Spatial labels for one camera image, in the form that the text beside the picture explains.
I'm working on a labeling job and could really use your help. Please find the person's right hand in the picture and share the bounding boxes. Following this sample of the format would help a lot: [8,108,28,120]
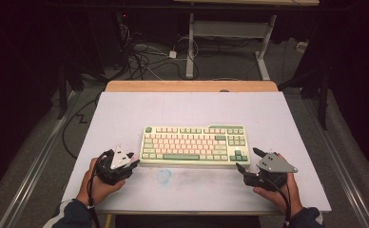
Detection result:
[252,153,304,219]

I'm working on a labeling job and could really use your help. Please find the green and cream keyboard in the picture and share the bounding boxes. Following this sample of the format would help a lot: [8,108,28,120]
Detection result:
[139,123,252,169]

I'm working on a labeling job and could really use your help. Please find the black metal stand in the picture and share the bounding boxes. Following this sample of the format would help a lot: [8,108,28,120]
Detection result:
[277,63,333,131]
[57,60,110,121]

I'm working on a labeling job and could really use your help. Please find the tangle of floor cables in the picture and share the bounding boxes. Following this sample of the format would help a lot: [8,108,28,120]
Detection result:
[117,23,201,82]

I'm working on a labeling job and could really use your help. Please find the black floor cable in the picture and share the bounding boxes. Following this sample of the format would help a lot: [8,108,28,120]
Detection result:
[61,91,103,160]

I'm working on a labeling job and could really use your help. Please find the left hand-held gripper cable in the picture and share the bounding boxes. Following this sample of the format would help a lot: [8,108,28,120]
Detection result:
[87,151,110,228]

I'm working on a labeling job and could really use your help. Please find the right hand-held gripper cable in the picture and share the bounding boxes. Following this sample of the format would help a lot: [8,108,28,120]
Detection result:
[261,174,292,228]

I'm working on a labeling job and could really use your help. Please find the metal floor rail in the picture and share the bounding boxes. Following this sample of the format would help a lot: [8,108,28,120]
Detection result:
[300,89,369,228]
[0,89,79,228]

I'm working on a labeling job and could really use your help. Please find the person's left hand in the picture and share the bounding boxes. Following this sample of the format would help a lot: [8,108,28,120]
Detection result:
[76,157,126,207]

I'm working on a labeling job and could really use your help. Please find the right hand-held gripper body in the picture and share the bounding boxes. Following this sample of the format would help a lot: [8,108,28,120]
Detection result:
[243,152,299,192]

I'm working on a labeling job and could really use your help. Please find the white table cover sheet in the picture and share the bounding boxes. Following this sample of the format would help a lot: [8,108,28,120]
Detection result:
[61,90,333,214]

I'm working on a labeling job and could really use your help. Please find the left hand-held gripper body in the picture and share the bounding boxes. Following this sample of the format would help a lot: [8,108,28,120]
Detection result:
[95,144,135,186]

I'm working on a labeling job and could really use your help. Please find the hand-held gripper cable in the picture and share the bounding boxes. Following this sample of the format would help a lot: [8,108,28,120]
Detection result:
[261,174,292,228]
[87,151,110,228]

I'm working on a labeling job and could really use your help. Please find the white metal frame desk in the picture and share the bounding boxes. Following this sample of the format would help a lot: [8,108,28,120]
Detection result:
[172,0,320,82]

